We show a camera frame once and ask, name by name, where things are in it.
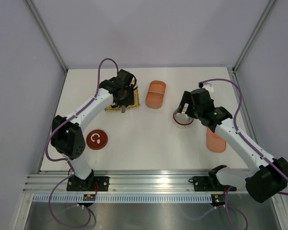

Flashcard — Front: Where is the round metal bowl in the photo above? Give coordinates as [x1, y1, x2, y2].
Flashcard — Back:
[172, 107, 194, 128]

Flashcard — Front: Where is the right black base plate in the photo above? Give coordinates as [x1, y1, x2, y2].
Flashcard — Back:
[188, 176, 229, 192]

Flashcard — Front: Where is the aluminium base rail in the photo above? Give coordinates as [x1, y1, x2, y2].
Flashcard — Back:
[22, 170, 208, 194]

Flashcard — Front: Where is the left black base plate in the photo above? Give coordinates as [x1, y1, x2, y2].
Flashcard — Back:
[66, 176, 109, 192]

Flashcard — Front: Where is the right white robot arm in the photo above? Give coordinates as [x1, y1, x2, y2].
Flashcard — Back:
[176, 88, 288, 203]

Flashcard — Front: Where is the left aluminium frame post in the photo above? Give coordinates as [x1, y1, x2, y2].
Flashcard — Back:
[24, 0, 68, 75]

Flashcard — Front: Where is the pink oval lunch box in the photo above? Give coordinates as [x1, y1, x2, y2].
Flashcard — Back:
[145, 80, 166, 109]

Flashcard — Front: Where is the right aluminium frame post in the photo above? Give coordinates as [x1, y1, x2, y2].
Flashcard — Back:
[232, 0, 277, 74]

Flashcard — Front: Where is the pink lunch box lid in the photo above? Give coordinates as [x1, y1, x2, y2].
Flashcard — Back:
[206, 128, 227, 153]

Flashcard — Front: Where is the aluminium frame post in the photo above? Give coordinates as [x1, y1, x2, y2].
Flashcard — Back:
[232, 0, 277, 74]
[24, 0, 68, 75]

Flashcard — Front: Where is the white slotted cable duct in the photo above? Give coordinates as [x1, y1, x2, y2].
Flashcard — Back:
[33, 194, 212, 204]

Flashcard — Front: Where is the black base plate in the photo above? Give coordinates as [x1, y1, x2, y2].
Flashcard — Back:
[66, 176, 109, 192]
[188, 176, 229, 192]

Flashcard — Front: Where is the red round bowl lid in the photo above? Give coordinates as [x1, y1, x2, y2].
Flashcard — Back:
[86, 129, 108, 150]

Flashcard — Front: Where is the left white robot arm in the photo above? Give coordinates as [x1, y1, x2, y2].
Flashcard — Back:
[50, 69, 137, 191]

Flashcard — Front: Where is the yellow bamboo mat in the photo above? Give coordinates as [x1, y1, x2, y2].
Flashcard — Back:
[104, 80, 140, 112]

